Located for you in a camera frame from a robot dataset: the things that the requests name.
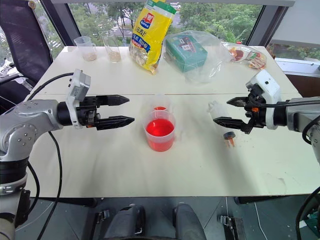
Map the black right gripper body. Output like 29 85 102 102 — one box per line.
240 84 267 134

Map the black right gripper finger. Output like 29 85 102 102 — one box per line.
212 116 249 130
226 97 249 108

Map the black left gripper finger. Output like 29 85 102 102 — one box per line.
95 115 136 132
96 94 131 107

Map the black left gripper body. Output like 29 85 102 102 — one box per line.
75 95 101 130

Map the clear plastic tube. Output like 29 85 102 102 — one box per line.
207 100 237 149

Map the plastic cup with red liquid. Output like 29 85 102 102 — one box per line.
142 110 177 153

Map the small clear plastic cup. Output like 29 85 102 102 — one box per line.
149 93 174 114

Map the colourful printed snack packet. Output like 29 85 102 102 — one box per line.
245 50 268 70

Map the green box in plastic bag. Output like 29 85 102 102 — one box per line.
163 29 236 85

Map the red snack packet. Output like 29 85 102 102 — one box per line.
228 41 248 63

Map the tall clear drinking glass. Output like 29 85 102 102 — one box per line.
100 30 123 64

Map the green cardboard box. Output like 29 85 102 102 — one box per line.
165 34 209 74

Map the yellow snack bag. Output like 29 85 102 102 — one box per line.
128 0 177 76

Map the black mesh office chair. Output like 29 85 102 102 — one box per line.
0 0 55 111

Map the dark rounded shape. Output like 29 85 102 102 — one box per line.
103 204 146 240
173 203 207 240

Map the green floor object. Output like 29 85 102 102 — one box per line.
305 211 320 231

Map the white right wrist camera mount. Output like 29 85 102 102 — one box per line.
245 69 282 131

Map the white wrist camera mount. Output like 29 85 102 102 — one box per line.
245 69 282 131
65 69 92 130

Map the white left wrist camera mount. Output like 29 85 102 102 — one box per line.
65 69 92 130

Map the clear measuring cup with handle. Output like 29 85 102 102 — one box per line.
73 35 98 62

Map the black table foot bracket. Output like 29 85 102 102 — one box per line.
216 214 248 240
94 209 111 226

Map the white floor cable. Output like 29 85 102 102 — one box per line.
252 199 266 240

